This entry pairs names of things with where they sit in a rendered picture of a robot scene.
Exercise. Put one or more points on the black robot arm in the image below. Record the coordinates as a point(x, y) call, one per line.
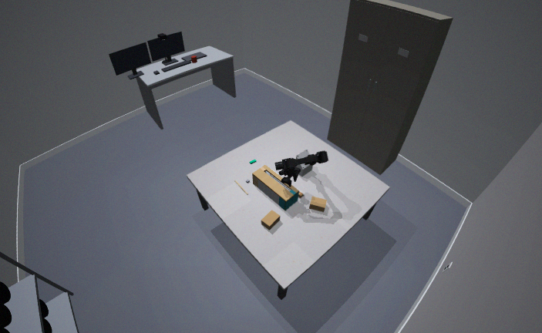
point(289, 163)

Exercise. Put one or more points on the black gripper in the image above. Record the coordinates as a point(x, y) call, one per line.
point(291, 173)

